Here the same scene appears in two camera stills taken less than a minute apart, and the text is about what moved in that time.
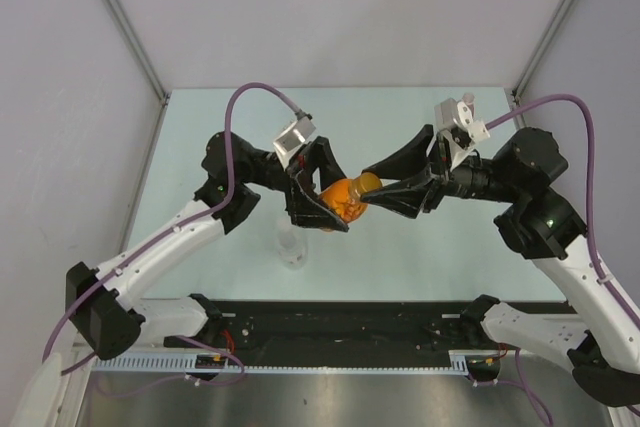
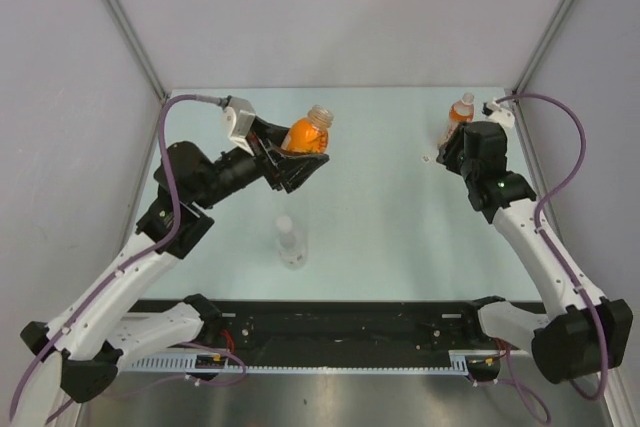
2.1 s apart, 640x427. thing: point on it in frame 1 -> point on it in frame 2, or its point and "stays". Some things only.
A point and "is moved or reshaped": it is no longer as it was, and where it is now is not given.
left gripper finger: x=307 y=210 -> x=294 y=170
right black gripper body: x=443 y=173 -> x=452 y=154
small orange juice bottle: x=344 y=195 is moved or reshaped
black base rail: x=276 y=328 stays
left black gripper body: x=306 y=157 -> x=268 y=169
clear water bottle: x=292 y=245 stays
